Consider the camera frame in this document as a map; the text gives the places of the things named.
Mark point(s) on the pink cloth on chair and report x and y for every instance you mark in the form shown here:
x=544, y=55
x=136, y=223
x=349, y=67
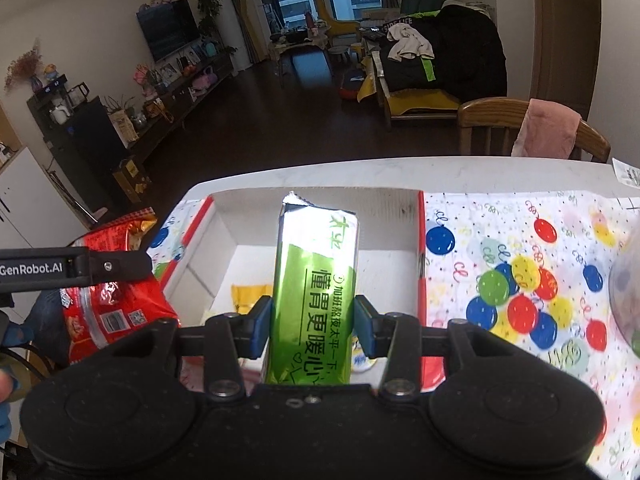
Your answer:
x=548, y=130

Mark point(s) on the wooden chair with pink cloth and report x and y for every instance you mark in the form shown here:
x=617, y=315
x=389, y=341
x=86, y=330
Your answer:
x=507, y=114

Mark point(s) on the red cardboard shoe box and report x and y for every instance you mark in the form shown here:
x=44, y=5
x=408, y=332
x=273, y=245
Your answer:
x=231, y=238

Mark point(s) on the green biscuit packet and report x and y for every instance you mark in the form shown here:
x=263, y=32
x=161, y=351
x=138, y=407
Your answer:
x=310, y=340

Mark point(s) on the balloon birthday tablecloth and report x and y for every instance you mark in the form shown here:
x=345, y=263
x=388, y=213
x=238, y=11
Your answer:
x=530, y=267

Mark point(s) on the black television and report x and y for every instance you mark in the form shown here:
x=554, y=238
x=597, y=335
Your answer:
x=168, y=28

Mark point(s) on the yellow minion candy packet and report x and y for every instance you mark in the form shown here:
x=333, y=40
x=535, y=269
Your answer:
x=360, y=362

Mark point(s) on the white cabinet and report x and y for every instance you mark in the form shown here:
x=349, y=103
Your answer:
x=33, y=213

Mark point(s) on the dark wooden tv cabinet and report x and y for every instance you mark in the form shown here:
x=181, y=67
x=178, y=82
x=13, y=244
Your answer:
x=93, y=141

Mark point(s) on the clear plastic bag of snacks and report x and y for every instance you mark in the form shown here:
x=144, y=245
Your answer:
x=624, y=290

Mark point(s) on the dark sofa with clothes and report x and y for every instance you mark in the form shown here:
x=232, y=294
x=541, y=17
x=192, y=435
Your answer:
x=469, y=64

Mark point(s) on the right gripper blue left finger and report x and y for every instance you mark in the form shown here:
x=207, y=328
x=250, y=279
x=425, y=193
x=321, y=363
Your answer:
x=257, y=328

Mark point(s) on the red snack bag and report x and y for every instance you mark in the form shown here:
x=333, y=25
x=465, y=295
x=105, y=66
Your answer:
x=98, y=315

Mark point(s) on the yellow square snack packet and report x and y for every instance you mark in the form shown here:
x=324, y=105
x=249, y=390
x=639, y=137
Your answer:
x=245, y=296

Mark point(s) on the dark blue jeans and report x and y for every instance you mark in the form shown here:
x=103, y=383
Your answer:
x=42, y=330

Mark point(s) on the white garment on sofa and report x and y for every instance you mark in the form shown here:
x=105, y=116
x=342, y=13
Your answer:
x=408, y=43

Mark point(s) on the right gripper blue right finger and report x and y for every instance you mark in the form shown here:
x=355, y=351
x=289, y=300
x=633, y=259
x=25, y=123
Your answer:
x=370, y=327

